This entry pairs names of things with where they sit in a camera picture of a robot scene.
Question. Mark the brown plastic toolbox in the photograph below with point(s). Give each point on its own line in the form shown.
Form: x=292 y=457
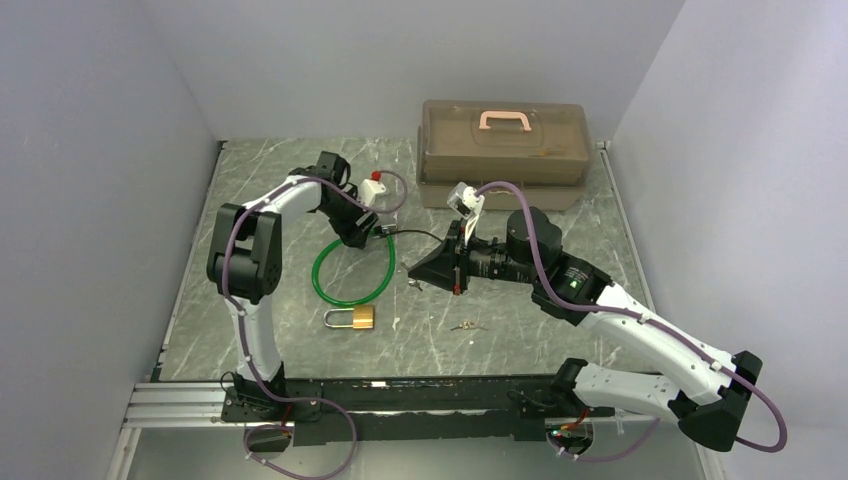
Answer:
x=542 y=148

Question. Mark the brass padlock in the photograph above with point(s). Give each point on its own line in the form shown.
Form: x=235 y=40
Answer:
x=362 y=317

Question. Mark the black cable padlock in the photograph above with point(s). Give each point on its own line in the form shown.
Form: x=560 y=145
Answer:
x=417 y=233

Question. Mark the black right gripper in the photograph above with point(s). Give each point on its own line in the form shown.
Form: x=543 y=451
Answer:
x=448 y=266

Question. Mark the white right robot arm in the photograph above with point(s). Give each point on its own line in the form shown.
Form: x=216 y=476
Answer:
x=703 y=390

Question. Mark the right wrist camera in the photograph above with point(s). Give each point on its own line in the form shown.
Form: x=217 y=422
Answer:
x=465 y=201

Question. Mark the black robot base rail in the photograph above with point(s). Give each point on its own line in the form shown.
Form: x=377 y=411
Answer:
x=319 y=411

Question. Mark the silver key bunch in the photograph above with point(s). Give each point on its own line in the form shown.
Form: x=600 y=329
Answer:
x=468 y=326

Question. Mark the green cable lock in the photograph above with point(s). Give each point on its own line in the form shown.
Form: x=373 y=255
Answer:
x=343 y=276

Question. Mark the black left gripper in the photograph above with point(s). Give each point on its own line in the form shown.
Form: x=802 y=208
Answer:
x=356 y=237

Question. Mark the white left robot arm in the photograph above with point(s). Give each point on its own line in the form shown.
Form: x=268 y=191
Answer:
x=245 y=257

